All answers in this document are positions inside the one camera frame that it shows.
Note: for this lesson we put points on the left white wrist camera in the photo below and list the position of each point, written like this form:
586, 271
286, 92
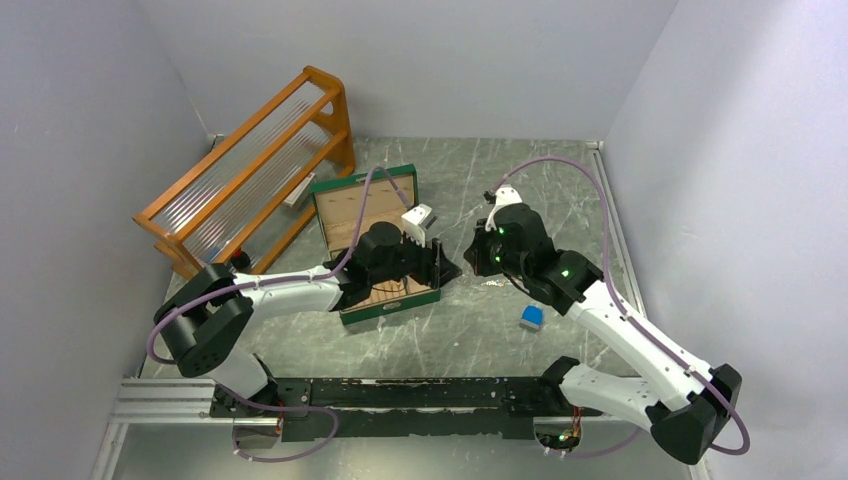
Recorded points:
416, 222

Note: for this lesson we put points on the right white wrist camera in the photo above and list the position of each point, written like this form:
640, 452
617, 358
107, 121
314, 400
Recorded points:
504, 196

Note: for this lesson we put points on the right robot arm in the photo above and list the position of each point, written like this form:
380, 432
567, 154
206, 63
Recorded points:
682, 401

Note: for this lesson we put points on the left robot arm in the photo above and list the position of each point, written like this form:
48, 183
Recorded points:
202, 323

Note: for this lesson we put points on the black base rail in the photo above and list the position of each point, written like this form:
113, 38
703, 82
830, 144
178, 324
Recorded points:
514, 408

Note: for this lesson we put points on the blue grey small box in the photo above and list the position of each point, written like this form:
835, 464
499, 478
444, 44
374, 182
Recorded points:
532, 318

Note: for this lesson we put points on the orange wooden rack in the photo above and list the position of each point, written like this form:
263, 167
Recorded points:
233, 198

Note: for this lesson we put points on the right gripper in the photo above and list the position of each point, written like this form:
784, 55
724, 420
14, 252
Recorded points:
476, 252

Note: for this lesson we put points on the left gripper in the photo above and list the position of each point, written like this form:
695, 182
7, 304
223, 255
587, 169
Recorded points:
433, 272

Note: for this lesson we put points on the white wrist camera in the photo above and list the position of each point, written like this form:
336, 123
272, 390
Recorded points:
504, 196
416, 222

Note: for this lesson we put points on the red black object on rack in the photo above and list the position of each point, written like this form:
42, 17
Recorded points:
240, 261

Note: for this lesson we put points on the white grey small carton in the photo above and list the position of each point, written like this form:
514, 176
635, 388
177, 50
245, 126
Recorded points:
299, 194

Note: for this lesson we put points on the green jewelry box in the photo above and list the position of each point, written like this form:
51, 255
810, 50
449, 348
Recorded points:
343, 202

